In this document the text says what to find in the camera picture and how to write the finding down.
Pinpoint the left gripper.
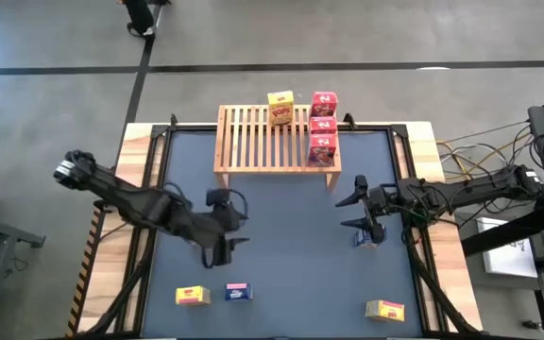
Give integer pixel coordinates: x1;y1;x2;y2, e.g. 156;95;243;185
195;188;252;268

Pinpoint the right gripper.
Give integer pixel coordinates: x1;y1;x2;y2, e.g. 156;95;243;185
335;175;403;246

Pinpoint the blue Frosted Flakes cereal box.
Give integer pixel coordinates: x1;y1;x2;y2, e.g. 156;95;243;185
224;281;254;302
352;229;386;250

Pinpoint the red Froot Loops cereal box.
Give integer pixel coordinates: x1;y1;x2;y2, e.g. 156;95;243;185
306;133;338;168
310;91;339;118
308;116;338;135

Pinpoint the yellow Corn Pops cereal box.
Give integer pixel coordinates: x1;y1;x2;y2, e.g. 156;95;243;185
266;90;296;127
365;298;406;323
175;284;212;307

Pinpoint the wooden slatted shelf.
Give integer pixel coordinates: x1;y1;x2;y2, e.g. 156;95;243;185
212;104;343;191

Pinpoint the blue-grey table mat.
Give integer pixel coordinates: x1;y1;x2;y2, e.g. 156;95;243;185
142;130;424;339

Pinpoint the yellow black hazard strip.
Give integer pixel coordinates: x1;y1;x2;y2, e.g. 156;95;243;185
66;207;106;337

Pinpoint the white board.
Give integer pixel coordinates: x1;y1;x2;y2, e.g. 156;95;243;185
477;216;540;279

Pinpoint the person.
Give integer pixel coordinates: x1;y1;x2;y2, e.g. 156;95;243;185
119;0;156;38

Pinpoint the black metal table frame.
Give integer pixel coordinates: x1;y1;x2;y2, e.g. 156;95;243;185
80;112;484;340

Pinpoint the black diagonal frame beam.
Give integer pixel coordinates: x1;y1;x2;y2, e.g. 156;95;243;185
460;195;544;259

